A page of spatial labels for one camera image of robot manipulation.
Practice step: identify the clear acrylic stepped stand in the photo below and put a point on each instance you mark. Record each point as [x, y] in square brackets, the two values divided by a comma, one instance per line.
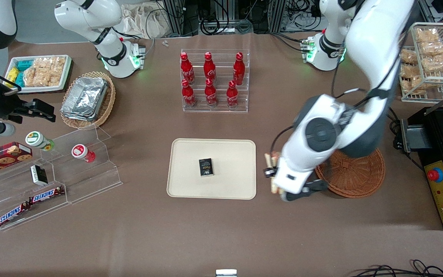
[90, 181]

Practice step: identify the yellow snack packet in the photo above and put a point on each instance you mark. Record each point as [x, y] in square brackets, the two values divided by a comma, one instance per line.
[12, 74]

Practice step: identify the red bottle white cap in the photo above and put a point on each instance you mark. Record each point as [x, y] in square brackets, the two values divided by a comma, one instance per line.
[82, 152]

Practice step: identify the red cola bottle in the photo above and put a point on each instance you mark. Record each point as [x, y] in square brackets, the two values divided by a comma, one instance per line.
[238, 69]
[188, 94]
[209, 67]
[232, 94]
[210, 93]
[187, 69]

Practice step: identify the white snack tray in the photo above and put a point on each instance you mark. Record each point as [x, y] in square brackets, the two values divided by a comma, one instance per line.
[65, 79]

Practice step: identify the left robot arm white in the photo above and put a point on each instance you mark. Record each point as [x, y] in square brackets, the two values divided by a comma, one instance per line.
[379, 38]

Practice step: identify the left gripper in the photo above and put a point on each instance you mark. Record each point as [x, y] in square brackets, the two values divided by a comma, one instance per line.
[269, 172]

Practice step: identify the round brown wicker basket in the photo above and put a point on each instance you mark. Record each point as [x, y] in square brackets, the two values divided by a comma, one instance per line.
[356, 177]

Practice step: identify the green bottle sunflower cap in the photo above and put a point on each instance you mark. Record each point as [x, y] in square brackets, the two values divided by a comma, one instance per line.
[39, 140]

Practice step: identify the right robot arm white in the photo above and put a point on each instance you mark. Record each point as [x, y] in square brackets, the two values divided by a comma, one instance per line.
[106, 46]

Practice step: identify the small black box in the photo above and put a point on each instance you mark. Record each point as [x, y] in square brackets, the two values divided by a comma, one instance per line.
[206, 167]

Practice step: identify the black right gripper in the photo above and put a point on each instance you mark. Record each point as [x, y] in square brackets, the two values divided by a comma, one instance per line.
[3, 104]

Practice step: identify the red cookie box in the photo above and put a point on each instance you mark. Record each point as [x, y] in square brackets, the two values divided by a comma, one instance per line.
[2, 156]

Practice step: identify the rice cracker bag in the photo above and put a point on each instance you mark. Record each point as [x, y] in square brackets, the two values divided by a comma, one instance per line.
[35, 75]
[57, 69]

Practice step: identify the silver foil container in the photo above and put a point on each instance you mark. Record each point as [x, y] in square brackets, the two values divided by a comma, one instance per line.
[75, 117]
[87, 94]

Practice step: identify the clear acrylic bottle stand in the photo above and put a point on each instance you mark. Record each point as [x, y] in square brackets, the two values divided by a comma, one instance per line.
[221, 105]

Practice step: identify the small white device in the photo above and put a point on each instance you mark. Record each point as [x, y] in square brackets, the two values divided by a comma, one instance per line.
[226, 273]

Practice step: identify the cream plastic tray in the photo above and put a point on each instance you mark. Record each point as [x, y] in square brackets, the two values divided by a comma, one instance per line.
[229, 184]

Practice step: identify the Snickers bar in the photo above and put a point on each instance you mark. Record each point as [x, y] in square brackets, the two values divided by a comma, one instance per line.
[13, 214]
[46, 195]

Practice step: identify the oval light wicker basket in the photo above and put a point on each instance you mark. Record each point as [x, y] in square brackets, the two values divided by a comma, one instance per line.
[108, 102]

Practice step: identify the blue snack packet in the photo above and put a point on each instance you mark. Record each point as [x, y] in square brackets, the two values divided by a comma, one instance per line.
[24, 64]
[19, 79]

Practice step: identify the triangle sandwich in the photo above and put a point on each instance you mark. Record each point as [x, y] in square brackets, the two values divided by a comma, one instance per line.
[272, 159]

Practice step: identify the black box white side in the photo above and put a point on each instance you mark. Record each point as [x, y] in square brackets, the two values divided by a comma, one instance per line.
[39, 175]

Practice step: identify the fried snack bag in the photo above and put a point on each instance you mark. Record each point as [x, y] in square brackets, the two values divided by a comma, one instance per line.
[408, 57]
[427, 34]
[417, 84]
[438, 63]
[435, 48]
[411, 71]

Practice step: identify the aluminium frame post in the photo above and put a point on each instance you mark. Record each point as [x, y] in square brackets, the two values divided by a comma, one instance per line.
[277, 15]
[175, 17]

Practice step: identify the beige cloth bag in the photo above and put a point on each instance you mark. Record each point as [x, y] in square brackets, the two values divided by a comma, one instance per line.
[144, 21]

